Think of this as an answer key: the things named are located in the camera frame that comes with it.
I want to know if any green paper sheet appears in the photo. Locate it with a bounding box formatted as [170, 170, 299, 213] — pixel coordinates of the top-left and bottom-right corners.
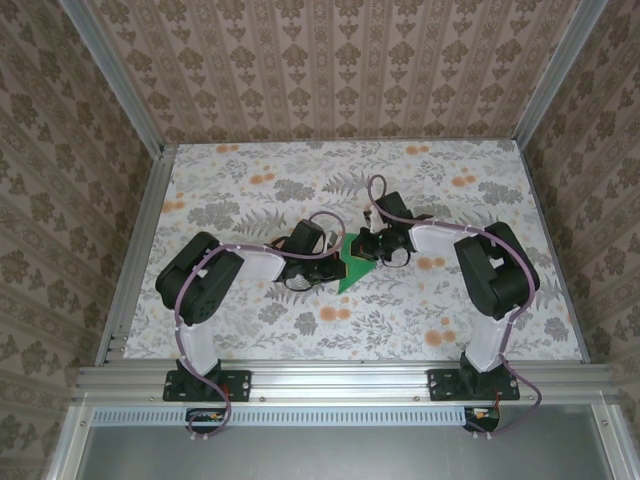
[335, 232, 376, 294]

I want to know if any aluminium side rail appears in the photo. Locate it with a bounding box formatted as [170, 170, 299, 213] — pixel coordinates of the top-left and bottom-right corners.
[94, 143, 177, 369]

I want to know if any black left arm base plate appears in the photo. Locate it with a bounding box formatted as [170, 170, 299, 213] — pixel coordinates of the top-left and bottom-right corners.
[163, 368, 252, 403]

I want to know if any black wiring junction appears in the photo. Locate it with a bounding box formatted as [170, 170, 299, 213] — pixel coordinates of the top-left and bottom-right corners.
[463, 405, 502, 434]
[185, 407, 227, 435]

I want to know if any grey metal panel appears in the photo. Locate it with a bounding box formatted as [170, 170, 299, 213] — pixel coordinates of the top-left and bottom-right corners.
[47, 403, 640, 480]

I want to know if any floral table cover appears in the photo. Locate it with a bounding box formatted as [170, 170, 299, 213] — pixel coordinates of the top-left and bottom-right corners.
[122, 140, 585, 362]

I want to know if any aluminium cross rail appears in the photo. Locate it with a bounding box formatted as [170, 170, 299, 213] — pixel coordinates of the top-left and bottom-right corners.
[72, 363, 620, 405]

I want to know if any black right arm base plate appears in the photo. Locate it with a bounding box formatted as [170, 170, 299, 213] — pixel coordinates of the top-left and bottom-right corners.
[428, 368, 521, 403]

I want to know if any slotted cable duct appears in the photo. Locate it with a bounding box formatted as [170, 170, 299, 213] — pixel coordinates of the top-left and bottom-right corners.
[92, 405, 501, 428]

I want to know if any aluminium frame post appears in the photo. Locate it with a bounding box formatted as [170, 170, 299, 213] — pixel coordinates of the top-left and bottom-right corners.
[58, 0, 167, 157]
[511, 0, 610, 146]

